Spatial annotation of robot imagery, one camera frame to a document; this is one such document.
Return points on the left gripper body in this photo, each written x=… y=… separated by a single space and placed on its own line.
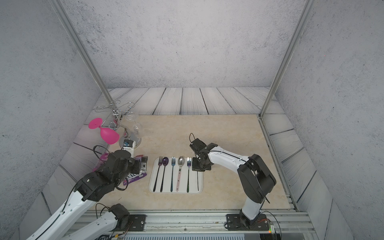
x=136 y=168

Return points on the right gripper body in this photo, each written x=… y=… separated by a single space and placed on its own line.
x=198 y=165

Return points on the purple metal fork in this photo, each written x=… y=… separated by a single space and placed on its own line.
x=160 y=163

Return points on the pink handled silver spoon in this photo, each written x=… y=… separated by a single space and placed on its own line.
x=181 y=162

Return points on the purple metal spoon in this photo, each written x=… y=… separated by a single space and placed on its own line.
x=165 y=162

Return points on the white plastic tray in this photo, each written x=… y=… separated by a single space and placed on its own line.
x=170 y=177

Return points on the blue handled fork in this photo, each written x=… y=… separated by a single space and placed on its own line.
x=173 y=163

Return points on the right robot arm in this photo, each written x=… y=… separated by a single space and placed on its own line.
x=256 y=178

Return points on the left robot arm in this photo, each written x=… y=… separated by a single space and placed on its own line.
x=86 y=193

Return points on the purple Fox's candy bag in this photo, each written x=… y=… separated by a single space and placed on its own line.
x=133 y=178

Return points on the pink Lot 100 gummy bag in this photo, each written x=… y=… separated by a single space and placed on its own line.
x=103 y=158

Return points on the clear wine glass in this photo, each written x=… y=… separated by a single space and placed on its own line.
x=137 y=127

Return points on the pink plastic wine glass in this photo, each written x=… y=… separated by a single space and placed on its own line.
x=108 y=135

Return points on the chrome glass holder stand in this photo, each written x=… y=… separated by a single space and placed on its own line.
x=119 y=121

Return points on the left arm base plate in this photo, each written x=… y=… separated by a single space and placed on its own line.
x=134 y=223

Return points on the aluminium front rail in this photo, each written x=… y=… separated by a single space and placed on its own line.
x=291 y=224

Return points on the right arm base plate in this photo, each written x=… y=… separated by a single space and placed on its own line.
x=239 y=222

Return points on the left aluminium frame post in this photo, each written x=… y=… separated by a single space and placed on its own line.
x=68 y=26

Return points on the aluminium frame post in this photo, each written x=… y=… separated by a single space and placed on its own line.
x=305 y=15
x=68 y=26

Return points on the right aluminium frame post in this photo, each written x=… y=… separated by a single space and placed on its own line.
x=305 y=15

